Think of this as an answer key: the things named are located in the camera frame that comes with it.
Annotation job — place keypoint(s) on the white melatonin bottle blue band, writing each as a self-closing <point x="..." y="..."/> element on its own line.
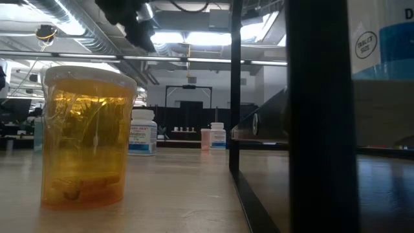
<point x="142" y="132"/>

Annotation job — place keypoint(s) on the white bottle tablet size label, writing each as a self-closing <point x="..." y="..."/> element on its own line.
<point x="362" y="16"/>

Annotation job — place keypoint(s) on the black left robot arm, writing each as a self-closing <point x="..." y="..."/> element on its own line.
<point x="113" y="9"/>

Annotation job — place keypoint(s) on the white light bar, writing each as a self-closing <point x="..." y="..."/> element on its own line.
<point x="87" y="56"/>

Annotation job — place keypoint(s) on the small grey hanging box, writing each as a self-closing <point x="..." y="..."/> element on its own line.
<point x="192" y="80"/>

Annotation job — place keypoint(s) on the grey ceiling box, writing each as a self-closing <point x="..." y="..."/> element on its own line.
<point x="220" y="19"/>

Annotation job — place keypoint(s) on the black background partition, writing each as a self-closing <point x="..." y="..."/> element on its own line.
<point x="168" y="116"/>

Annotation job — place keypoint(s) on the small plant in white pot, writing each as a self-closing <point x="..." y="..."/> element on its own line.
<point x="160" y="136"/>

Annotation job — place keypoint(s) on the small pink vial white cap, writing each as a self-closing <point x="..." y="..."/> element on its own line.
<point x="205" y="139"/>

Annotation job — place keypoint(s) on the orange pill bottle white cap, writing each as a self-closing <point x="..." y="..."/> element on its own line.
<point x="85" y="145"/>

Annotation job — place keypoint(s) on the white supplement bottle blue band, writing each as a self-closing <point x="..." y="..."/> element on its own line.
<point x="217" y="137"/>

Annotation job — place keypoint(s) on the black background rig frame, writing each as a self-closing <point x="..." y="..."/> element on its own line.
<point x="189" y="86"/>

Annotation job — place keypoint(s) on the black aluminium table frame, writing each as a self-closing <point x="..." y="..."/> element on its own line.
<point x="181" y="145"/>

